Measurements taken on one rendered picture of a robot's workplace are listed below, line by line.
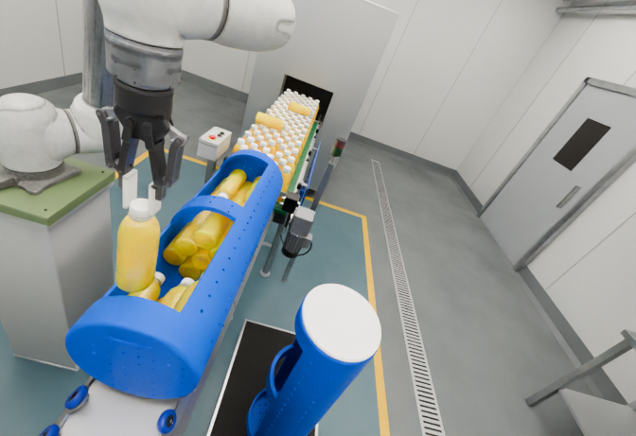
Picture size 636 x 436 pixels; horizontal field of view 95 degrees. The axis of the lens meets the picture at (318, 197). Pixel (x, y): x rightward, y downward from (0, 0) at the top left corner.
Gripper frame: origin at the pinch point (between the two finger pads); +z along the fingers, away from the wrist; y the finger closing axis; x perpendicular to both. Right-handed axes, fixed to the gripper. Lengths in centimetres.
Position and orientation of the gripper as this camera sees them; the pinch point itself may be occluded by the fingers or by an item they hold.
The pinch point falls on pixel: (142, 194)
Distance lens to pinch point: 60.6
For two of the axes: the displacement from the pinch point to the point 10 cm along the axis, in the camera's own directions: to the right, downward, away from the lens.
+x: 1.0, -5.1, 8.5
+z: -3.3, 7.9, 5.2
